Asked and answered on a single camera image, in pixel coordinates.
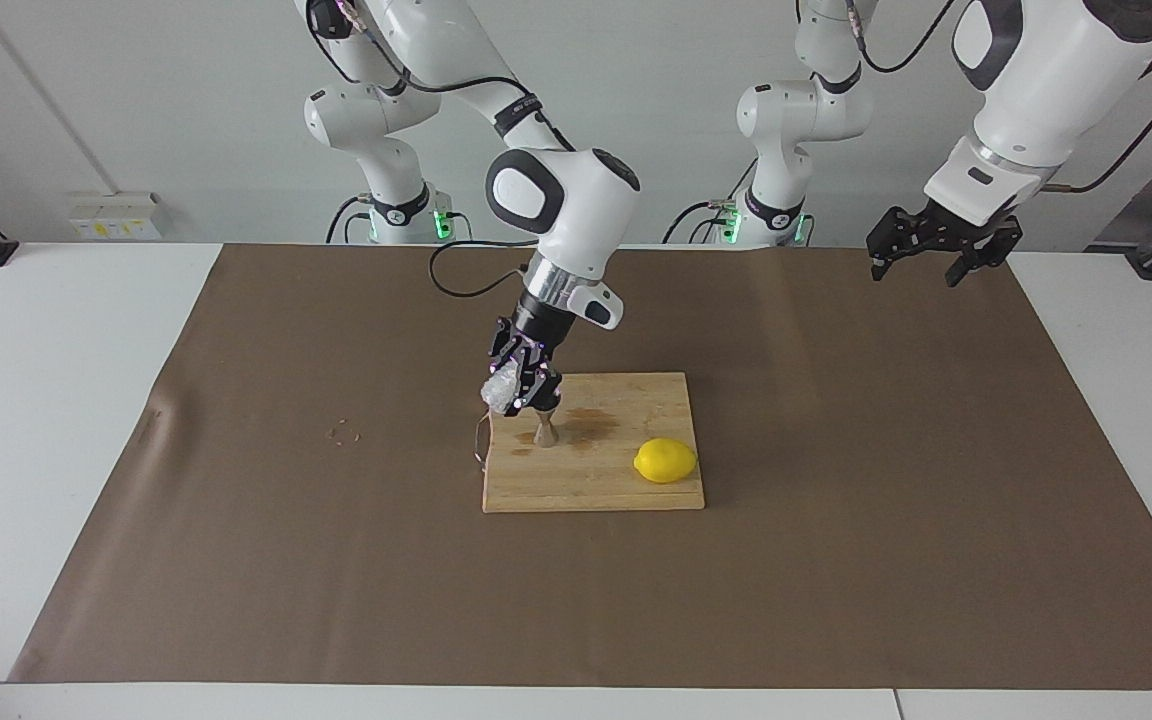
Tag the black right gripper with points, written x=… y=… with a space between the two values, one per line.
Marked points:
x=544 y=322

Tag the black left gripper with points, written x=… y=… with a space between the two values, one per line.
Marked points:
x=956 y=230

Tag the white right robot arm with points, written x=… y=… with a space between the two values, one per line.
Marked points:
x=566 y=200

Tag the small clear glass cup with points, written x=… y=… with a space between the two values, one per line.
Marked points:
x=499 y=392

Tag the wooden cutting board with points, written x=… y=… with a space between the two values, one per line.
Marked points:
x=596 y=480

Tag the white wall socket panel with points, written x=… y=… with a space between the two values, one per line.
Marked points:
x=116 y=215

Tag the steel double jigger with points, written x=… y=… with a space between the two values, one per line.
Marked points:
x=545 y=432

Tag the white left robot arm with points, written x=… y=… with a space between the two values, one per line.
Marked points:
x=1046 y=70

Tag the yellow lemon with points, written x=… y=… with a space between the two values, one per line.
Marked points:
x=666 y=460

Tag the brown paper table mat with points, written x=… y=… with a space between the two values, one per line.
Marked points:
x=576 y=600

